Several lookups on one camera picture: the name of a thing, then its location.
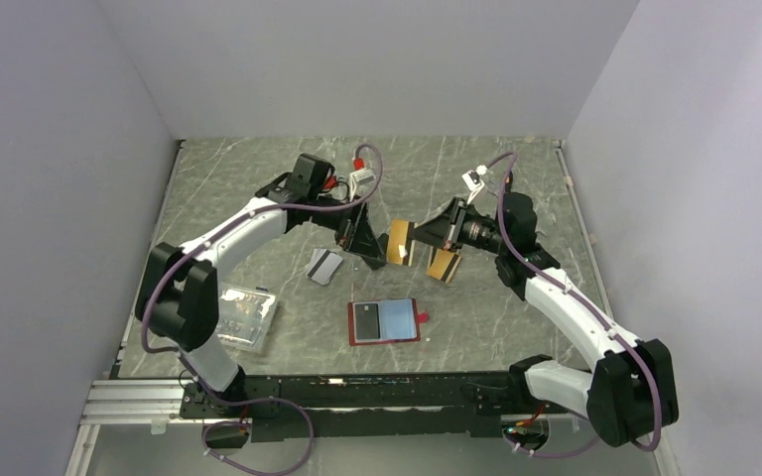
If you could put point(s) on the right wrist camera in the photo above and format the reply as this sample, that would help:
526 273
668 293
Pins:
475 181

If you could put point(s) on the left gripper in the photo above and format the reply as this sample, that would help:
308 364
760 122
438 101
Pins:
364 241

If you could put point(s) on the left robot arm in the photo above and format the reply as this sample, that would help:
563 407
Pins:
179 293

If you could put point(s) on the red leather card holder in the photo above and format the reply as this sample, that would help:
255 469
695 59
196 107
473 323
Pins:
400 321

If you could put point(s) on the single gold credit card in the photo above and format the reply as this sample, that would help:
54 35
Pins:
400 243

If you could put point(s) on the single black credit card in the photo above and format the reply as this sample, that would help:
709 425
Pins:
366 321

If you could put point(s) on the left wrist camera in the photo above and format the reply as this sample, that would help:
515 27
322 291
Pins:
362 175

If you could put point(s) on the silver credit card stack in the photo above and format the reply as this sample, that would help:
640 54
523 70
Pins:
323 264

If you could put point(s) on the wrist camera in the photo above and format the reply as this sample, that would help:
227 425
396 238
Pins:
475 181
362 175

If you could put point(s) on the clear plastic screw box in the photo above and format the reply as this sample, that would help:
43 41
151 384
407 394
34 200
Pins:
245 317

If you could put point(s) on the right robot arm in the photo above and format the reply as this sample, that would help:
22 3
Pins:
628 390

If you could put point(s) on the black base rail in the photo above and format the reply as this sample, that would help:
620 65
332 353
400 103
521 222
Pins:
478 404

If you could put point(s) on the aluminium frame rail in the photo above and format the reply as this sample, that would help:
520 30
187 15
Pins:
148 403

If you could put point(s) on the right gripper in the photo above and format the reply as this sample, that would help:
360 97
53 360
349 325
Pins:
445 229

